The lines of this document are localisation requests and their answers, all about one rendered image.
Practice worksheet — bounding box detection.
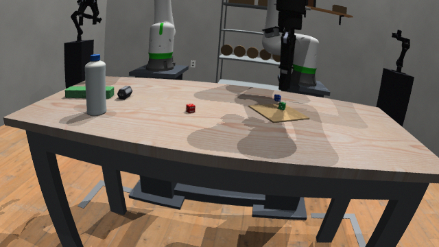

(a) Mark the white plastic bottle with blue cap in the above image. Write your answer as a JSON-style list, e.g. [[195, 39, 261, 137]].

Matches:
[[85, 54, 107, 116]]

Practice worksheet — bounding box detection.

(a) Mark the red die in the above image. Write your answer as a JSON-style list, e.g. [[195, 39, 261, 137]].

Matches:
[[186, 104, 195, 113]]

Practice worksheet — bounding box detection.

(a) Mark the tan square mat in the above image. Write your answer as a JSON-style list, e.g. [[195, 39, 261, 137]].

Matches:
[[248, 104, 309, 123]]

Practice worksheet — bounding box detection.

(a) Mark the blue die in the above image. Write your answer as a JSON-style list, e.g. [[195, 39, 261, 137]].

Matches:
[[274, 94, 281, 102]]

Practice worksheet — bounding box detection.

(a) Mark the green die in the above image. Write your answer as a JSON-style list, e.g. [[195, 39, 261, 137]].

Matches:
[[278, 102, 286, 110]]

